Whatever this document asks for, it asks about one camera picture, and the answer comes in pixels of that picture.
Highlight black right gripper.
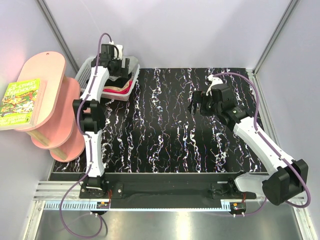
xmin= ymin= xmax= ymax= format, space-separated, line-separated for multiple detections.
xmin=187 ymin=90 xmax=222 ymax=117

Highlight grey t shirt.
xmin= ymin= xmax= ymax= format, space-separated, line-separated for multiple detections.
xmin=122 ymin=56 xmax=139 ymax=74

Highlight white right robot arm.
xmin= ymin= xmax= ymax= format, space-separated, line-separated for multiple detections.
xmin=188 ymin=83 xmax=309 ymax=206

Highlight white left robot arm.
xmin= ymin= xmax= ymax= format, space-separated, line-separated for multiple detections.
xmin=72 ymin=41 xmax=130 ymax=198

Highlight black t shirt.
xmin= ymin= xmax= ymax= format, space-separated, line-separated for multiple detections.
xmin=104 ymin=73 xmax=132 ymax=88

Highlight red and beige clothes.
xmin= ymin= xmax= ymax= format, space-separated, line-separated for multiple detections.
xmin=102 ymin=80 xmax=133 ymax=95

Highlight white plastic laundry basket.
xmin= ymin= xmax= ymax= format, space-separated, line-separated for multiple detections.
xmin=75 ymin=56 xmax=140 ymax=101

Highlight pink tiered wooden shelf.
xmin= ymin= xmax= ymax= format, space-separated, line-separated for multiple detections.
xmin=17 ymin=51 xmax=85 ymax=163

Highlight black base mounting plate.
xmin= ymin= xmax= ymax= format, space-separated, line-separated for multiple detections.
xmin=79 ymin=173 xmax=243 ymax=211

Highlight green treehouse book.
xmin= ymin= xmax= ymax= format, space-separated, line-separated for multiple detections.
xmin=0 ymin=78 xmax=47 ymax=131

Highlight right orange connector board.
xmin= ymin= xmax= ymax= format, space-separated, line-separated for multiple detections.
xmin=230 ymin=202 xmax=247 ymax=212

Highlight orange connector board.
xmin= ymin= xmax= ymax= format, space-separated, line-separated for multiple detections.
xmin=97 ymin=199 xmax=111 ymax=209
xmin=230 ymin=202 xmax=247 ymax=212

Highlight left orange connector board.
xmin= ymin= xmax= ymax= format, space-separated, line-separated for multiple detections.
xmin=97 ymin=199 xmax=111 ymax=209

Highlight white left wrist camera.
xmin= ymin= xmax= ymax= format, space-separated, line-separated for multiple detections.
xmin=109 ymin=41 xmax=123 ymax=60

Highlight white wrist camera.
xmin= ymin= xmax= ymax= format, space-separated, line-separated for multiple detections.
xmin=109 ymin=41 xmax=123 ymax=60
xmin=205 ymin=74 xmax=223 ymax=96

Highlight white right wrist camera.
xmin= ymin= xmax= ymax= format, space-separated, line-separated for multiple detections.
xmin=205 ymin=74 xmax=223 ymax=96

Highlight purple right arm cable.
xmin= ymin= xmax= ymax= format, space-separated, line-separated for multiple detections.
xmin=212 ymin=72 xmax=312 ymax=217

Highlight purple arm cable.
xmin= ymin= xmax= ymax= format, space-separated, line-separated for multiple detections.
xmin=212 ymin=72 xmax=312 ymax=217
xmin=58 ymin=32 xmax=116 ymax=238

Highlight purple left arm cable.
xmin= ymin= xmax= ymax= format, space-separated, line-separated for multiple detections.
xmin=58 ymin=32 xmax=116 ymax=238

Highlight aluminium frame rail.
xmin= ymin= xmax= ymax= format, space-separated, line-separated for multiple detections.
xmin=33 ymin=181 xmax=81 ymax=201

